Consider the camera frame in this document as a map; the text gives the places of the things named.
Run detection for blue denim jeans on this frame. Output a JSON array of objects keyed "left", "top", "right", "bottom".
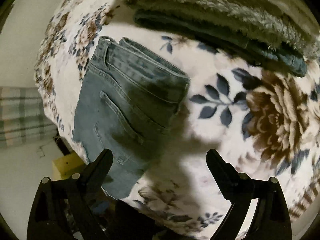
[{"left": 73, "top": 36, "right": 190, "bottom": 199}]

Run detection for yellow wooden block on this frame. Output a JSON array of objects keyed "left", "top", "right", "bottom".
[{"left": 52, "top": 152, "right": 86, "bottom": 180}]

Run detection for plaid green beige cloth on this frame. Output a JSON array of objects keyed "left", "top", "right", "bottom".
[{"left": 1, "top": 87, "right": 57, "bottom": 148}]

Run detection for floral fleece blanket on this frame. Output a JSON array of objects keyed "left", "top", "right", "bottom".
[{"left": 35, "top": 0, "right": 319, "bottom": 239}]

